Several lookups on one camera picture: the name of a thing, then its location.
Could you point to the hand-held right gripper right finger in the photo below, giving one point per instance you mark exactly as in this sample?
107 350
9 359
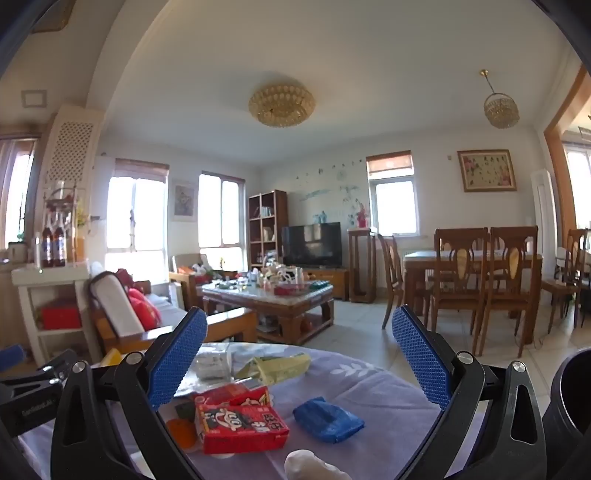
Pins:
422 355

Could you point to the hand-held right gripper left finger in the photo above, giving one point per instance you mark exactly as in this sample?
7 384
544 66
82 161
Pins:
180 355

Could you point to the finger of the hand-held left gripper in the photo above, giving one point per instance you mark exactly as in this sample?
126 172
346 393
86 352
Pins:
32 406
10 359

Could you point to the white tissue packet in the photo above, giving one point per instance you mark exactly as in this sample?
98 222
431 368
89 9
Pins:
212 364

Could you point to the dark green packet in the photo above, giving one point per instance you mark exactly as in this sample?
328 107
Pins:
184 409

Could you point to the red drink carton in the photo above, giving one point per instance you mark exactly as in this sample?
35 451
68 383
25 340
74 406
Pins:
244 427
231 394

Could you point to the orange wrapper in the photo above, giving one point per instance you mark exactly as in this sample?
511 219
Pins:
182 433

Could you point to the yellow-green plastic bag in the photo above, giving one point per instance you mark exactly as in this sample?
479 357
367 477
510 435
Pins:
277 367

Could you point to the blue plastic wrapper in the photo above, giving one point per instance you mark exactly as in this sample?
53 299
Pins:
328 417

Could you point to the black trash bin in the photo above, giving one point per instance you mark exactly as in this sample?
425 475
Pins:
570 406

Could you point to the white tissue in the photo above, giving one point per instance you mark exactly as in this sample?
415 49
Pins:
309 467

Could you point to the red cushion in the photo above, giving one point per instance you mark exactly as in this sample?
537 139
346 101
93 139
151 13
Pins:
125 278
145 309

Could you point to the purple floral tablecloth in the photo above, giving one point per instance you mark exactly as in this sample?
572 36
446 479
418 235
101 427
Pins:
369 392

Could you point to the red box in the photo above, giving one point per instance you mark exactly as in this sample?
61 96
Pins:
60 317

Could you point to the wooden dining chair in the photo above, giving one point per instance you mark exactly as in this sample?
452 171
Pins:
570 281
459 300
392 277
510 300

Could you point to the white shelf unit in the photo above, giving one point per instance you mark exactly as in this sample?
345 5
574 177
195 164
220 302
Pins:
51 279

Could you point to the wooden armchair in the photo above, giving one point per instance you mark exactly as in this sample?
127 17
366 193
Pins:
184 265

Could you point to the wooden sofa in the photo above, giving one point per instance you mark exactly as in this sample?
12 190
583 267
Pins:
111 295

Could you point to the wooden dining table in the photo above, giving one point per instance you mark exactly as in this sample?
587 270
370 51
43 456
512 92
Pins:
420 261

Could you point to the wooden plant stand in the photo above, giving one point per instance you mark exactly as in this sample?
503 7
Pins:
362 265

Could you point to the wooden coffee table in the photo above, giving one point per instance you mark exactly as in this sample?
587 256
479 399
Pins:
277 304

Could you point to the white spray can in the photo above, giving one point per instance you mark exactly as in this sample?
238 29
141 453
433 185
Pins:
37 253

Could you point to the wooden television cabinet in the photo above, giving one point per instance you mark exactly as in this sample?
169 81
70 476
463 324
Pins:
334 281

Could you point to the brown glass bottle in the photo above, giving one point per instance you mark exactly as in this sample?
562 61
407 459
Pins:
59 249
47 249

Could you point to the pile of household clutter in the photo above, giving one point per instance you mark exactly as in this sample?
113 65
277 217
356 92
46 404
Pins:
277 281

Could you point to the window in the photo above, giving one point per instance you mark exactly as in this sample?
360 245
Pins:
221 212
14 194
392 198
136 217

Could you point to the red flower vase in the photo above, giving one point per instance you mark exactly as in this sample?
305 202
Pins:
361 218

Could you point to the small framed picture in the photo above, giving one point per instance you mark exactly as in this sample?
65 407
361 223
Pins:
184 201

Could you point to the wooden bookshelf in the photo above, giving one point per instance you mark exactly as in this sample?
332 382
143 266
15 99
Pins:
268 226

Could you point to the black television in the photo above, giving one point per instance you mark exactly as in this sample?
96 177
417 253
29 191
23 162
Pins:
311 244

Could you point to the metal glass rack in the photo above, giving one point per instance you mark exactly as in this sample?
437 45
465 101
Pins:
60 203

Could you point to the white standing air conditioner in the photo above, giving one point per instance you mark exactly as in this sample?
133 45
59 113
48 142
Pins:
544 207

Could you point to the large floral framed picture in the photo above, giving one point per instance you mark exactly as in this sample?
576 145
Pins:
487 170

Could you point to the white lattice cabinet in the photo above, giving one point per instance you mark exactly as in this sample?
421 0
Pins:
71 147

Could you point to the crystal pendant lamp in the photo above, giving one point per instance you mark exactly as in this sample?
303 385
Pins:
501 108

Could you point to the white ceiling vent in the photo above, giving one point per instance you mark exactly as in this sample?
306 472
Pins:
33 98

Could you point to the crystal ceiling lamp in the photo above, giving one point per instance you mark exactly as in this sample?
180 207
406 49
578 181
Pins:
281 102

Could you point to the wooden door frame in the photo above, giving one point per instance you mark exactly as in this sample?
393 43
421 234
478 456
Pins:
554 152

